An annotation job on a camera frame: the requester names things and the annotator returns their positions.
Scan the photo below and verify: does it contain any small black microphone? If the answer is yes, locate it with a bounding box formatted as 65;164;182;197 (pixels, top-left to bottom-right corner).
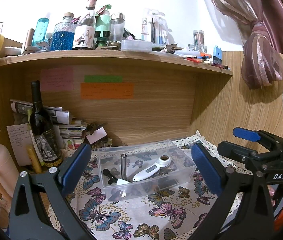
103;168;118;185

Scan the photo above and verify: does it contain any white handheld massager device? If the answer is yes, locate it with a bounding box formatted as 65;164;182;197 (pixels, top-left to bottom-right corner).
132;155;171;182

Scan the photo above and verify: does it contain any black white charger plug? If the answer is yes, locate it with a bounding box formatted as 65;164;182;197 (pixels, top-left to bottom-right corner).
109;179;130;202

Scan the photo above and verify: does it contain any clear plastic storage box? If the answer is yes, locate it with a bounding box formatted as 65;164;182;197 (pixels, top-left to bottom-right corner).
97;140;196;201

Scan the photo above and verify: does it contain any silver metal cylinder tube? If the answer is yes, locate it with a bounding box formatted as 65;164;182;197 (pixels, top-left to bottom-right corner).
120;154;127;180

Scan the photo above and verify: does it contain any stack of papers and books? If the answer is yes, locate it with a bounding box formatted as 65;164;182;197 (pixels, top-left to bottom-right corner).
9;99;113;151

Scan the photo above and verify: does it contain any butterfly print lace cloth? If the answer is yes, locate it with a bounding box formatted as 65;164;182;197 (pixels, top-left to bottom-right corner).
47;129;252;240

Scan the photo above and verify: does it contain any small white cardboard box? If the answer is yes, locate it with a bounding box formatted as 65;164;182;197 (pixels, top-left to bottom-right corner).
86;127;107;144

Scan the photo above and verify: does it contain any dark wine bottle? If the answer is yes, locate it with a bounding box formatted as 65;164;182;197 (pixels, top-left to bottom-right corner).
29;80;62;168

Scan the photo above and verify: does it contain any white handwritten note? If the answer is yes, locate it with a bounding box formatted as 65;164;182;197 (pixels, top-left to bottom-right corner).
7;124;33;166

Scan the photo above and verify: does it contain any pink thermos flask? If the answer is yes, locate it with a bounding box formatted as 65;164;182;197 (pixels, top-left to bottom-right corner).
0;144;19;204

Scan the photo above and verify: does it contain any blue black stamp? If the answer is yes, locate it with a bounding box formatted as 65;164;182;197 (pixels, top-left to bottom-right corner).
212;46;222;65

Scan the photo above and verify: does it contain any pink sticky note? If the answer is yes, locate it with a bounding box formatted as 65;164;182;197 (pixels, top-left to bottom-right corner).
40;67;74;92

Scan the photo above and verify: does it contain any green sticky note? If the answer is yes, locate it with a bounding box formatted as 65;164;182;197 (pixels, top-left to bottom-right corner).
84;75;123;83

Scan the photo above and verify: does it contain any orange sticky note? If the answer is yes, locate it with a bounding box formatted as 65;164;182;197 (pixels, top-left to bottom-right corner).
80;82;135;100

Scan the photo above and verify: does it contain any pink striped curtain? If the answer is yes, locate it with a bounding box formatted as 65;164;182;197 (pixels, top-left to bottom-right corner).
210;0;283;89

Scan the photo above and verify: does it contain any silver foil roll jar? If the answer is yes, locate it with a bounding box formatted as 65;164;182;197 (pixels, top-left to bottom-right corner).
193;29;204;52

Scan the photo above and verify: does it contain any wooden shelf board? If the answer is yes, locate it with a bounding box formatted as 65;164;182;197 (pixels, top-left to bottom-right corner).
0;50;233;76

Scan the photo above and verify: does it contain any blue liquid glass bottle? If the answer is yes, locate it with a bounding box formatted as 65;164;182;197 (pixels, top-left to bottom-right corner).
50;12;76;51

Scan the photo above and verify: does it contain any white label illustrated bottle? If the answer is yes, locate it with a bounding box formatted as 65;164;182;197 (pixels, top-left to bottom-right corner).
72;0;97;50

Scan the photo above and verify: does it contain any clear lidded plastic container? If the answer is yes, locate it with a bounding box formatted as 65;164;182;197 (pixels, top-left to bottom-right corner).
121;40;153;53

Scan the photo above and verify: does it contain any mint green bottle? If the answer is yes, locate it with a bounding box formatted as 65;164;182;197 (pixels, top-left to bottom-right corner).
94;4;112;49

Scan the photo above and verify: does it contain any clear glass jar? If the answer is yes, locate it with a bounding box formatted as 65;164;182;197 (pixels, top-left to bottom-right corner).
110;13;125;42

